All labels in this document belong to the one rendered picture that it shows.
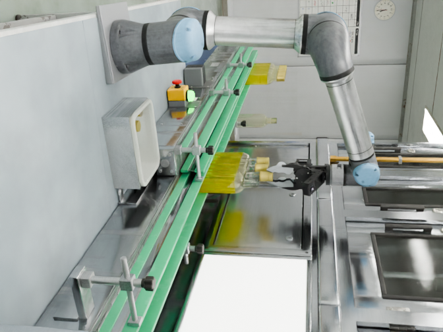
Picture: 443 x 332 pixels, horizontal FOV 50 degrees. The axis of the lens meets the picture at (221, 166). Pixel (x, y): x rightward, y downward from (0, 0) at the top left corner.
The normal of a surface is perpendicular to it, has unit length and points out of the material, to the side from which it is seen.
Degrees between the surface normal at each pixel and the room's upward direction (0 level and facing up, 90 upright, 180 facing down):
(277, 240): 90
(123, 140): 90
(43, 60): 0
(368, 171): 89
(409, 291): 90
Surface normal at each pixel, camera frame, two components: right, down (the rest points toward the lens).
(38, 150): 0.98, 0.02
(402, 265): -0.07, -0.90
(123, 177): -0.17, 0.44
